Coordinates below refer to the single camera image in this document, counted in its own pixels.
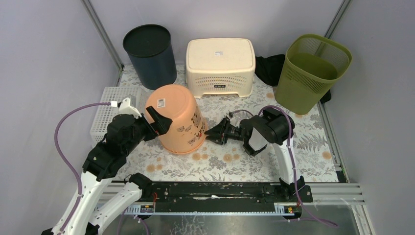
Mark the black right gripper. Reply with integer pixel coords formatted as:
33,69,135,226
205,117,247,145

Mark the orange bucket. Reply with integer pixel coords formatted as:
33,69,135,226
145,84,207,154

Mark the white perforated basket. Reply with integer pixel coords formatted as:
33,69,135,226
90,87,151,147

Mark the cream perforated plastic basket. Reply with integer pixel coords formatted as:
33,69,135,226
185,38,256,98

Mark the dark blue cylindrical bin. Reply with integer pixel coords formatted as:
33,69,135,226
122,24,177,90

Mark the green ribbed waste bin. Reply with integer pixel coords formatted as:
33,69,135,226
274,34,352,115

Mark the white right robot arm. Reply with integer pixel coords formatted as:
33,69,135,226
205,105,305,202

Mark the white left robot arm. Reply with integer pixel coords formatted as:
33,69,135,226
42,106,173,235

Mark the floral patterned table mat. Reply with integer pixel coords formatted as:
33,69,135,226
116,78,339,183

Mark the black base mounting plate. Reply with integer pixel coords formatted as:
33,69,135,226
134,181,313,211

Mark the black cloth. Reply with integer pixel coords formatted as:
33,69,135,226
255,53,340,114

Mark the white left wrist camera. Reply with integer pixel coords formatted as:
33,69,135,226
110,95,142,118

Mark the slotted aluminium cable rail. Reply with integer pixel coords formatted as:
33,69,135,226
125,202,300,217

